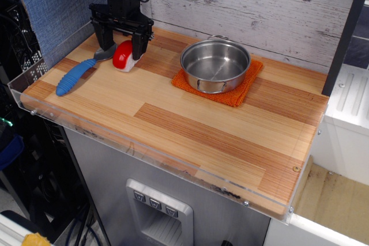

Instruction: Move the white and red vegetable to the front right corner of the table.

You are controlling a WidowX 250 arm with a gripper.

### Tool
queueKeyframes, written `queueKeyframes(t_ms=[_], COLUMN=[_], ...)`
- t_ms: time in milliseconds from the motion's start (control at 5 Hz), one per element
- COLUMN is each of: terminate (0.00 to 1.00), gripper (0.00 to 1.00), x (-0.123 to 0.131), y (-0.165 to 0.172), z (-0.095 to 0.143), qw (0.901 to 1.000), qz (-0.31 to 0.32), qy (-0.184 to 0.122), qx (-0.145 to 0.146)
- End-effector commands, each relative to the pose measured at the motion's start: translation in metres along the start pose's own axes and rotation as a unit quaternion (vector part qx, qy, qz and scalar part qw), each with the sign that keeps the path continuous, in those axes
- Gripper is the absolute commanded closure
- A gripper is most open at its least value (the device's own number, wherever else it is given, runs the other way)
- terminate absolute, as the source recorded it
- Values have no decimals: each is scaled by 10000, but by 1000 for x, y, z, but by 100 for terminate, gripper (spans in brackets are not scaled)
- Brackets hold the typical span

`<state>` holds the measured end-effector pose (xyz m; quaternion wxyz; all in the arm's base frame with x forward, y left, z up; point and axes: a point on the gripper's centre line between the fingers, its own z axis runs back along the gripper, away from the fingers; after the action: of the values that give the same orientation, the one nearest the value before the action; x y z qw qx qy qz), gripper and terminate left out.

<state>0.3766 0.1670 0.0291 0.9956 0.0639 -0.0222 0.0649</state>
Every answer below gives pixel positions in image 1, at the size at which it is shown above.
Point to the clear acrylic table guard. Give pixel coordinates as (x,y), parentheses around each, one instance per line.
(254,153)

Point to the white toy sink unit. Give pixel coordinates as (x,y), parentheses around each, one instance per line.
(332,200)

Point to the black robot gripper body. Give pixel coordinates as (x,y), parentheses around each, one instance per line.
(122,15)

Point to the orange woven cloth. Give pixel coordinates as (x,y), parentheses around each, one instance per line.
(233,98)

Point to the red and white toy vegetable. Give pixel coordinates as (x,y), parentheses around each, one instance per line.
(123,57)

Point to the blue fabric panel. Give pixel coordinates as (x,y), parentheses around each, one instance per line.
(59,25)

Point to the stainless steel pot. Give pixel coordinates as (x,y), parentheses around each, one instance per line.
(216,65)

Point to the blue handled metal spoon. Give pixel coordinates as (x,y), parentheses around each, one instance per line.
(69,80)

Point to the silver water dispenser panel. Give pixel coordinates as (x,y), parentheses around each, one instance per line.
(158,217)

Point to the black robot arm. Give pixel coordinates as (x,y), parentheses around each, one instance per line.
(124,16)

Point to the grey toy fridge cabinet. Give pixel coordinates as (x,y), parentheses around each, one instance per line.
(106,170)

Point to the black vertical post right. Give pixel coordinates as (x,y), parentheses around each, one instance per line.
(338,60)

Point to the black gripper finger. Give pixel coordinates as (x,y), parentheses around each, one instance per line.
(104,35)
(140,43)

